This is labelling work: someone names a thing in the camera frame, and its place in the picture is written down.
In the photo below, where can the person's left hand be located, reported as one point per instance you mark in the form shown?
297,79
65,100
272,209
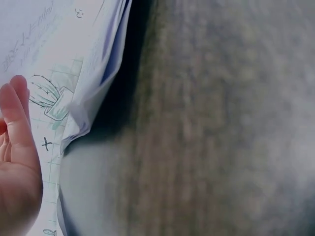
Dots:
17,186

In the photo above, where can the person's left fingers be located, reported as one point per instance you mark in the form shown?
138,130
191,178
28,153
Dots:
14,115

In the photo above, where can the white notebook with cactus print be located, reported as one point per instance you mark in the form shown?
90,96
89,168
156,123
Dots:
61,49

